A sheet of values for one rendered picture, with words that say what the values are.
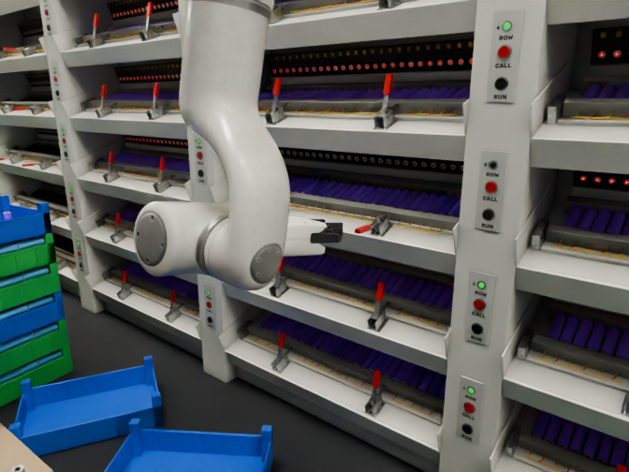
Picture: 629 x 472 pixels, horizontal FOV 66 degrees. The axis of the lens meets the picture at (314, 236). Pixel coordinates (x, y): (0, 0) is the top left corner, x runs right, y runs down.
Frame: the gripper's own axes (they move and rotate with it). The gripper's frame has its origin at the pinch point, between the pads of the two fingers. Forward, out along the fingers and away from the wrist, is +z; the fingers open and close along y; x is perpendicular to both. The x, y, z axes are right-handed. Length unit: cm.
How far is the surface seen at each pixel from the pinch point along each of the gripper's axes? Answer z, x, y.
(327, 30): 9.4, 34.5, -11.4
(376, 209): 18.8, 3.2, -2.1
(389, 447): 27, -47, 3
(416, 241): 16.4, -1.1, 8.3
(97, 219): 22, -15, -113
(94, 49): 8, 36, -94
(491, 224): 13.8, 4.1, 21.7
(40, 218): -9, -10, -82
